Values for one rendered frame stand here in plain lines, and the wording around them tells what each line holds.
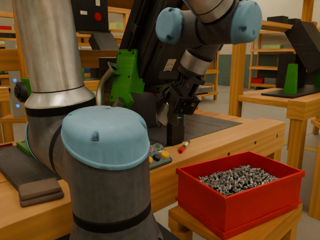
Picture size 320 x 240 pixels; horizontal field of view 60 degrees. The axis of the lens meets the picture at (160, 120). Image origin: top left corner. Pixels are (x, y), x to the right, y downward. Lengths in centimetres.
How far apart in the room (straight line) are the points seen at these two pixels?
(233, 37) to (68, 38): 29
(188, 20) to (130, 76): 50
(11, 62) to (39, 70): 88
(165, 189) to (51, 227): 38
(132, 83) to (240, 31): 60
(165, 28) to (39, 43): 27
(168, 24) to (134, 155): 34
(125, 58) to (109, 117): 72
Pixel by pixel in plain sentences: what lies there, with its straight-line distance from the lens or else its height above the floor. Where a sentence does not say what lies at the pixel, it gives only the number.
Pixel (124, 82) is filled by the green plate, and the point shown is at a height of 115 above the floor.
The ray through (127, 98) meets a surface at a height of 109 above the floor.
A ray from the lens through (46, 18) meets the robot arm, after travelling 46.
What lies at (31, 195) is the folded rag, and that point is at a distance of 75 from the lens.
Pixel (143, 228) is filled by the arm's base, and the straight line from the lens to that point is 42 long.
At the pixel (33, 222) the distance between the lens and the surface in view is 73.
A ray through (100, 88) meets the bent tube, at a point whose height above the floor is 112.
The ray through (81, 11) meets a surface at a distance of 126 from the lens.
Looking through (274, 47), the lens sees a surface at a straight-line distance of 1005.
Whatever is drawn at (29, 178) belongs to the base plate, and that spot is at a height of 90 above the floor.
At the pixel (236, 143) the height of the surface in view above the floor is 88.
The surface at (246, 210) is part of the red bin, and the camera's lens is 78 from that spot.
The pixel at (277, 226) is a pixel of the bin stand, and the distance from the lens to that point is 87.
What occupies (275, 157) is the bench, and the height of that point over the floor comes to 71.
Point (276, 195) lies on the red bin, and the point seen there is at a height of 87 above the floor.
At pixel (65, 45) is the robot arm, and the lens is 46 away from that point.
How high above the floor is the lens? 125
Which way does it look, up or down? 13 degrees down
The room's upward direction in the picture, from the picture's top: straight up
